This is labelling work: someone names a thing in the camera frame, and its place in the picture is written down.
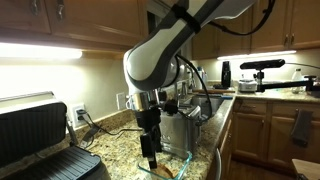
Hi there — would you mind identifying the clear glass bottle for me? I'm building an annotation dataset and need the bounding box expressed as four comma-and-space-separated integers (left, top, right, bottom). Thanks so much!
291, 68, 305, 95

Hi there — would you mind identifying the blue capped bottle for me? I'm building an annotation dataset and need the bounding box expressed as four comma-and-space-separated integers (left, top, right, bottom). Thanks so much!
196, 66, 209, 90

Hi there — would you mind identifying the wooden lower drawer cabinet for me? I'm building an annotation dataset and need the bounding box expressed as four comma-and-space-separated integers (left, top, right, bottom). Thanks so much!
206, 109, 235, 180

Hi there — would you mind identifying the stainless steel two-slot toaster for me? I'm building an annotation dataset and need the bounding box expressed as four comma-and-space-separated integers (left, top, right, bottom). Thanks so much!
157, 102, 203, 160

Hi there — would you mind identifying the dark hanging towel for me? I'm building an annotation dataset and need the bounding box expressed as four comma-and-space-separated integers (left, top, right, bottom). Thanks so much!
290, 108, 315, 148

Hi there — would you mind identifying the small white appliance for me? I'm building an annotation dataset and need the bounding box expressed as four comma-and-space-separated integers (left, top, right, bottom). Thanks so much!
237, 78, 259, 93

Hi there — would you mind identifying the under-cabinet strip light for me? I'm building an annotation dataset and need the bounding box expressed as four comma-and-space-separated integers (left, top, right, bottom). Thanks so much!
0, 42, 84, 61
216, 49, 298, 61

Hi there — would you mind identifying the clear glass dish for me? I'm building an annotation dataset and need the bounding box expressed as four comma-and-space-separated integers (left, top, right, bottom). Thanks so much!
137, 150, 194, 180

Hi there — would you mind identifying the steel kitchen sink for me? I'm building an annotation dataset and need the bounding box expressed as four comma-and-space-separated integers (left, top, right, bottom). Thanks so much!
181, 94, 225, 118

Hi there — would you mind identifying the black panini grill press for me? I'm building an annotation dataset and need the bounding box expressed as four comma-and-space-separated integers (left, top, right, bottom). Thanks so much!
0, 91, 112, 180

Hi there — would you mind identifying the white wall outlet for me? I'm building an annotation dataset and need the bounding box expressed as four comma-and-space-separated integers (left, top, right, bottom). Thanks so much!
71, 102, 89, 130

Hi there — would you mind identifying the toasted bread slice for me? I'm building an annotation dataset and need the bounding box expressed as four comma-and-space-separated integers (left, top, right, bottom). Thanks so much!
151, 162, 181, 180

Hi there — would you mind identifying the tall black appliance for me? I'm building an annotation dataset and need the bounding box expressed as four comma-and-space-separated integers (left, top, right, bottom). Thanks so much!
220, 60, 232, 90

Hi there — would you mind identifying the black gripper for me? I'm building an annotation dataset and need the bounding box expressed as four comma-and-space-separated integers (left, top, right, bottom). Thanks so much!
134, 105, 165, 170

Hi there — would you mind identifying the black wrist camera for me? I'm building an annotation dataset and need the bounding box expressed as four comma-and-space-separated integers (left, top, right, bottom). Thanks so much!
139, 132, 157, 160

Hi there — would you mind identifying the light wooden stool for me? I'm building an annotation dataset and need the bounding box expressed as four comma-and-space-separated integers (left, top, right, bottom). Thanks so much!
291, 158, 320, 180

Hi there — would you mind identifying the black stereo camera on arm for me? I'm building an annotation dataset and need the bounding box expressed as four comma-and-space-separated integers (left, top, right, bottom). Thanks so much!
239, 58, 320, 95

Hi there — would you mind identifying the black plug with cable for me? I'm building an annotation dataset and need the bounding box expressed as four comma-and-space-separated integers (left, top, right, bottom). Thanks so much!
75, 109, 144, 137

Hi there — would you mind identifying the white wall switch plate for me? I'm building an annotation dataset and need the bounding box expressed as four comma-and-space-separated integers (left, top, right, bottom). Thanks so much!
115, 92, 127, 111

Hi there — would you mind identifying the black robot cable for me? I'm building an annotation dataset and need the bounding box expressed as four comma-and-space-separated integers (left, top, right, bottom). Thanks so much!
163, 0, 277, 126

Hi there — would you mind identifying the wooden upper cabinet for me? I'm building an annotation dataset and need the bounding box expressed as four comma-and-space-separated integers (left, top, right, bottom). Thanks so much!
191, 0, 320, 61
0, 0, 150, 52

